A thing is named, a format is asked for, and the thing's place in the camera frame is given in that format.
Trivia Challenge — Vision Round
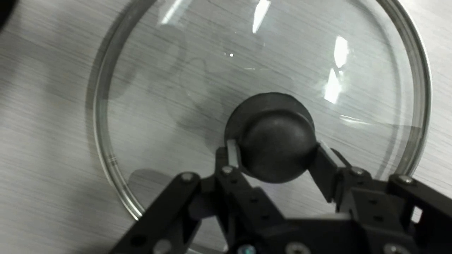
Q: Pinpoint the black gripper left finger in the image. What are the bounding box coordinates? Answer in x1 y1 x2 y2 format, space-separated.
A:
111 137 287 254

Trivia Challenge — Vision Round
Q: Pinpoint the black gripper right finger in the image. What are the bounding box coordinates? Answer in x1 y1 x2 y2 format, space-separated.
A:
308 140 452 254

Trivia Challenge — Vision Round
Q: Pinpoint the glass lid with black knob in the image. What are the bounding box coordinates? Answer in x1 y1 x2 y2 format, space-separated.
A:
85 0 434 223

